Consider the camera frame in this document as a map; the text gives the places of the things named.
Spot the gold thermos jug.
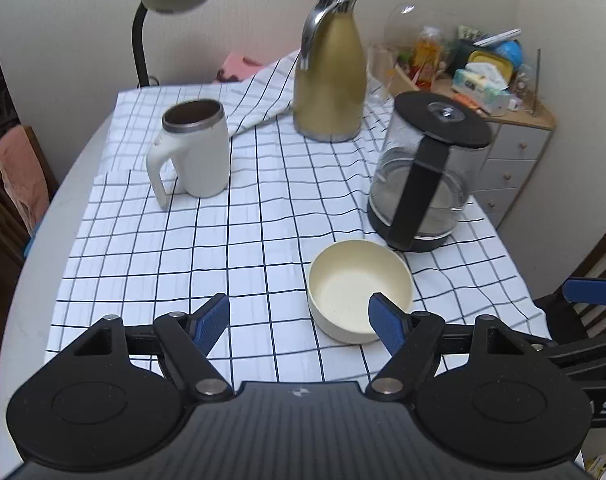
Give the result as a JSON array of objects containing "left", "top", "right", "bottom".
[{"left": 292, "top": 0, "right": 367, "bottom": 143}]

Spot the dark wooden chair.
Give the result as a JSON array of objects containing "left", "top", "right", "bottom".
[{"left": 534, "top": 233, "right": 606, "bottom": 344}]

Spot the grey drawer cabinet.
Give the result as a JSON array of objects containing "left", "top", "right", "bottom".
[{"left": 441, "top": 93, "right": 555, "bottom": 226}]

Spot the glass electric kettle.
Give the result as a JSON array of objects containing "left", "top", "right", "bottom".
[{"left": 367, "top": 91, "right": 493, "bottom": 252}]

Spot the tissue pack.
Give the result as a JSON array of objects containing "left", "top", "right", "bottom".
[{"left": 451, "top": 63, "right": 510, "bottom": 116}]

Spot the orange bottle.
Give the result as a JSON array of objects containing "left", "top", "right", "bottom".
[{"left": 409, "top": 26, "right": 443, "bottom": 91}]

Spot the checkered white tablecloth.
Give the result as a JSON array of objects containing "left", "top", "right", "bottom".
[{"left": 43, "top": 49, "right": 584, "bottom": 466}]

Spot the pink cloth on table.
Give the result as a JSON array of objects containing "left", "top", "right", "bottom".
[{"left": 216, "top": 52, "right": 264, "bottom": 82}]

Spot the white mug with handle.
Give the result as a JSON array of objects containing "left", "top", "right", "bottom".
[{"left": 146, "top": 99, "right": 230, "bottom": 210}]

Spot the wooden chair with pink towel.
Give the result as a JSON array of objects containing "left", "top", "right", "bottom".
[{"left": 0, "top": 125, "right": 59, "bottom": 266}]

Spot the cream plastic bowl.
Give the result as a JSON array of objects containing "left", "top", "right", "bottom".
[{"left": 306, "top": 240, "right": 414, "bottom": 344}]

